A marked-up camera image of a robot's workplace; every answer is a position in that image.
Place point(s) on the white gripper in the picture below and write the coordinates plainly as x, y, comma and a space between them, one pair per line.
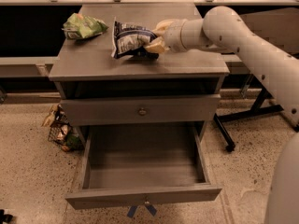
173, 35

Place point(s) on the blue chip bag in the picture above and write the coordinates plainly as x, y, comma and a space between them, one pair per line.
130, 40

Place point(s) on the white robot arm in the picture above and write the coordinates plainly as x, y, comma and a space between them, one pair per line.
278, 71

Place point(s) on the grey wooden drawer cabinet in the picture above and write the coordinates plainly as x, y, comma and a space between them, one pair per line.
86, 70

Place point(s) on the round brass top drawer knob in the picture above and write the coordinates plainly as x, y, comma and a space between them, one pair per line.
142, 111

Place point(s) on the green chip bag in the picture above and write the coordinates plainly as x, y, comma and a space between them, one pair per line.
80, 26

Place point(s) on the closed grey top drawer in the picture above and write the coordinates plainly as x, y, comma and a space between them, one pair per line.
85, 112

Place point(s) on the open grey middle drawer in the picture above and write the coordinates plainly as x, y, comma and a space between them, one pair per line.
142, 164

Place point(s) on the blue tape cross on floor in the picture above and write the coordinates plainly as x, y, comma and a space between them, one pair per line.
138, 208

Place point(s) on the wire basket with snacks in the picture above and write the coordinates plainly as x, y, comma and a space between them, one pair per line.
61, 132

